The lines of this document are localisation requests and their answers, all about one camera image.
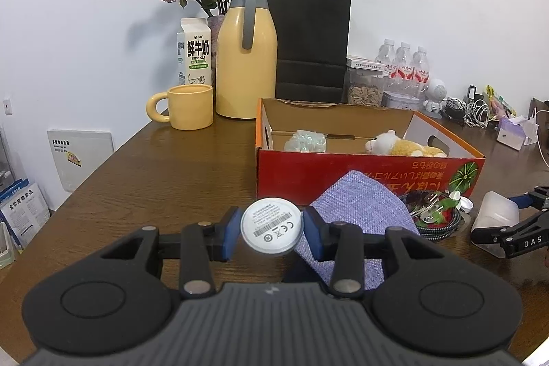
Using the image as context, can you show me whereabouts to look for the clear jar of seeds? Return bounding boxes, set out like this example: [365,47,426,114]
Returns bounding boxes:
[344,56,385,107]

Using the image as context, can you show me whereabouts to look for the water bottle right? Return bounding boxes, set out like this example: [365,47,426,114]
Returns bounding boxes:
[412,46,430,97]

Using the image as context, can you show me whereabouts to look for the white plastic container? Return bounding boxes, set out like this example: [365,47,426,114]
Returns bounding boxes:
[470,191,519,259]

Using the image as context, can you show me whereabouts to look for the yellow ceramic mug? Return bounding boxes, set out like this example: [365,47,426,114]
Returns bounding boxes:
[146,84,214,131]

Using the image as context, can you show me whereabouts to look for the braided black cable coil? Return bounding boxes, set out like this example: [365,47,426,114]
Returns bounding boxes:
[400,190,464,242]

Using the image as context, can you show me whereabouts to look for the blue white leaflets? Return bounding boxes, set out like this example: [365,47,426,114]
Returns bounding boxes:
[1,178,50,252]

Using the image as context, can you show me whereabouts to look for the water bottle middle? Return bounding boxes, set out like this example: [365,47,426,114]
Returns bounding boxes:
[393,42,413,95]

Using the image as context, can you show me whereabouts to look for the black paper shopping bag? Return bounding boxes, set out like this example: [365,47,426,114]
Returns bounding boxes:
[268,0,352,103]

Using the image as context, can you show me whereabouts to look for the tangle of cables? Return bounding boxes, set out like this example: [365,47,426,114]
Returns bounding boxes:
[441,84,501,130]

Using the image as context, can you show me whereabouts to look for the water bottle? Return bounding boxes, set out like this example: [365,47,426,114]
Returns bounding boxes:
[412,46,430,97]
[375,39,396,65]
[393,42,413,95]

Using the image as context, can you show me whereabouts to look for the white robot figurine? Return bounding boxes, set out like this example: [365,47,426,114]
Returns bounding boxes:
[423,79,447,118]

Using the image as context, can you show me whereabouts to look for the white wall panel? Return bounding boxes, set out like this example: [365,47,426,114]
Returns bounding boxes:
[47,129,115,192]

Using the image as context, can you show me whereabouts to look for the pale green mesh sponge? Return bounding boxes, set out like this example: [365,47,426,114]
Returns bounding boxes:
[284,130,327,153]

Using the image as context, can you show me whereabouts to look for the white milk carton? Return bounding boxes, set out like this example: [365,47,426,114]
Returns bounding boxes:
[177,17,212,85]

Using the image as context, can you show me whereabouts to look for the yellow thermos jug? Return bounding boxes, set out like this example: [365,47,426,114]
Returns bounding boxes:
[215,0,277,120]

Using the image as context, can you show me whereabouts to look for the red cardboard box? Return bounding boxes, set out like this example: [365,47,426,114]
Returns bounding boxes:
[256,98,485,205]

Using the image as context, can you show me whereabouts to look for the purple woven fabric pouch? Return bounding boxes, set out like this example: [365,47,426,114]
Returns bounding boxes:
[295,171,419,290]

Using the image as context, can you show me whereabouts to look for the yellow plush toy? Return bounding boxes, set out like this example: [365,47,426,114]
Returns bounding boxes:
[365,130,447,158]

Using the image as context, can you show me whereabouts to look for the purple tissue pack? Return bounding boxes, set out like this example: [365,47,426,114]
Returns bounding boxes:
[496,116,539,151]

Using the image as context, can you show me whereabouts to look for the white round disc device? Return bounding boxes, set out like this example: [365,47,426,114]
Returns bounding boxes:
[240,198,303,256]

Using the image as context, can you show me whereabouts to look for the water bottle left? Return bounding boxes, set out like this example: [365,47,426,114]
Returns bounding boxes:
[375,39,396,65]

